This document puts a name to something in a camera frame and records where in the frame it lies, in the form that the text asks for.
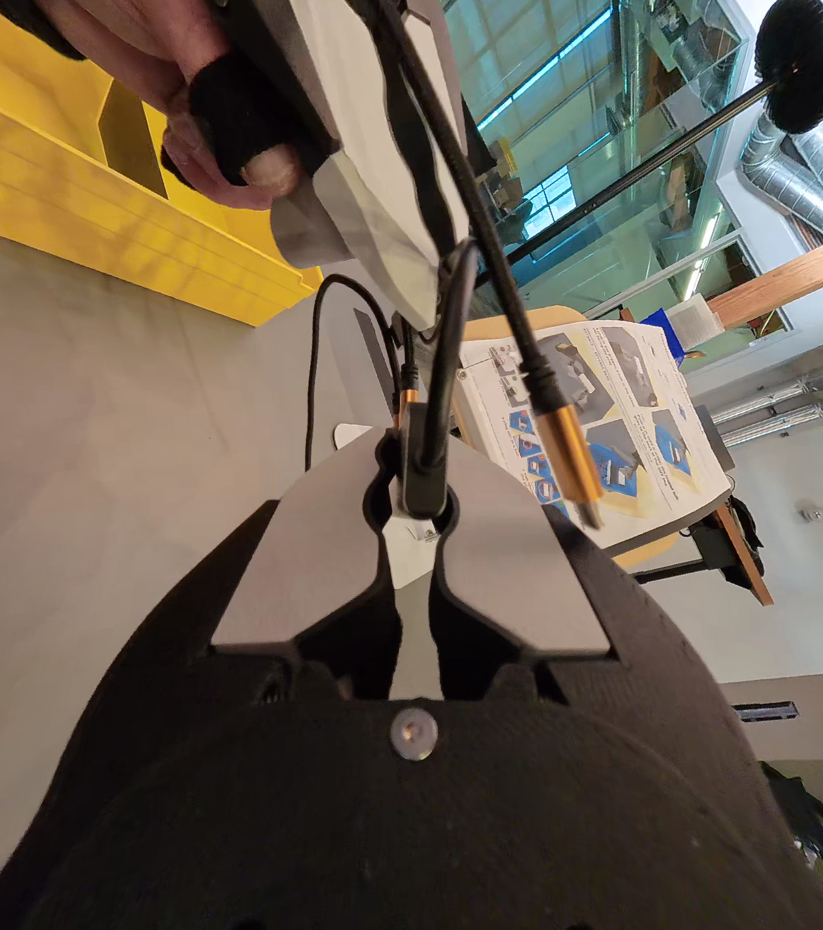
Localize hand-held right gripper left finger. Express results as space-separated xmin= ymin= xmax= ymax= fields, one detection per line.
xmin=210 ymin=427 xmax=404 ymax=701

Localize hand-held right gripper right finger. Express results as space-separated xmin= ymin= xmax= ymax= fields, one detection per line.
xmin=427 ymin=439 xmax=613 ymax=701

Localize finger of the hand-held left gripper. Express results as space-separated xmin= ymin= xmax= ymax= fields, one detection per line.
xmin=284 ymin=0 xmax=445 ymax=333
xmin=400 ymin=0 xmax=472 ymax=241

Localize black braided cable gold plug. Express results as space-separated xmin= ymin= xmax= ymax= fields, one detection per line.
xmin=371 ymin=0 xmax=606 ymax=544

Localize black cable with orange plugs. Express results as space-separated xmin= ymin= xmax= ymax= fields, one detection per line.
xmin=305 ymin=272 xmax=423 ymax=472

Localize person's left hand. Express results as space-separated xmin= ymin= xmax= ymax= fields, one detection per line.
xmin=37 ymin=0 xmax=305 ymax=213

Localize printed instruction sheet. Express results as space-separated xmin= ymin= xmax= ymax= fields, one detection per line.
xmin=458 ymin=320 xmax=733 ymax=551

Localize yellow plastic bin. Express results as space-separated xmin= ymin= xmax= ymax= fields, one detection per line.
xmin=0 ymin=0 xmax=325 ymax=328

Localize wooden edged desk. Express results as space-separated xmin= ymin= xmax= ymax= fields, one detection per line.
xmin=629 ymin=494 xmax=776 ymax=607

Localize white foam block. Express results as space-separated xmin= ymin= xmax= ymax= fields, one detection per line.
xmin=662 ymin=294 xmax=710 ymax=357

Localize black fuzzy disc on rod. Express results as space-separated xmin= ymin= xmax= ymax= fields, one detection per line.
xmin=506 ymin=0 xmax=823 ymax=266

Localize wooden ceiling beam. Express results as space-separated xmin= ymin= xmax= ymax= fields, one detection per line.
xmin=705 ymin=221 xmax=823 ymax=331

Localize grey wall pipes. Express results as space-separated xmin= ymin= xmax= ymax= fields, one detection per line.
xmin=709 ymin=378 xmax=823 ymax=448

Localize silver ventilation duct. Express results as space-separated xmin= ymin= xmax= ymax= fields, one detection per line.
xmin=742 ymin=0 xmax=823 ymax=241

